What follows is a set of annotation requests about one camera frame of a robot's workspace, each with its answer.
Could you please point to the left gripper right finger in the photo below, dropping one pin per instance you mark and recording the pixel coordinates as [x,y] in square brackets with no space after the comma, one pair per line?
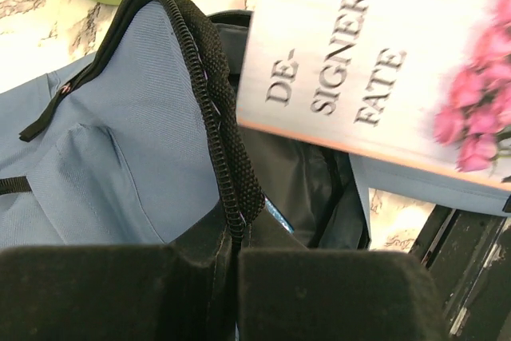
[289,292]

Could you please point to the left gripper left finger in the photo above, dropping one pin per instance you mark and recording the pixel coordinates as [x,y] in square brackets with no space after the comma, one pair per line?
[178,291]

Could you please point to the teal blue book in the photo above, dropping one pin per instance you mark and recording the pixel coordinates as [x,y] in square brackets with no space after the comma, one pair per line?
[278,215]

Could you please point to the blue student backpack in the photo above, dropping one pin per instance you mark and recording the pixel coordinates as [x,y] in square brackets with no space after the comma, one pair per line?
[136,143]

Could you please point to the designer fate flower book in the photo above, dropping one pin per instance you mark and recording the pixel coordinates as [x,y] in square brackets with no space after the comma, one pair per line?
[361,76]

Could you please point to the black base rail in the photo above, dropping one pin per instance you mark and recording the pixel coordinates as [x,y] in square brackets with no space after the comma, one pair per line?
[468,256]

